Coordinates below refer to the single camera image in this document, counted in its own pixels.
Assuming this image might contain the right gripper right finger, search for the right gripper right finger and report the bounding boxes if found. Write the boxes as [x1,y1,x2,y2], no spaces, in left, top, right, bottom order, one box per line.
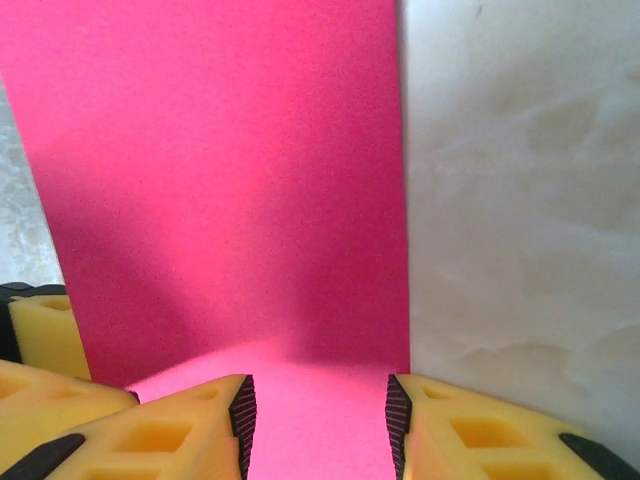
[384,371,640,480]

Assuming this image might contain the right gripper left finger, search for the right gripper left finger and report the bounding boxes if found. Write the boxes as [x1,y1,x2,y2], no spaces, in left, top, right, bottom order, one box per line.
[0,373,258,480]

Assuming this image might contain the pink paper sheet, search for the pink paper sheet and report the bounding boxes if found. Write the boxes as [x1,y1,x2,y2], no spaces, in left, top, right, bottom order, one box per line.
[0,0,414,480]

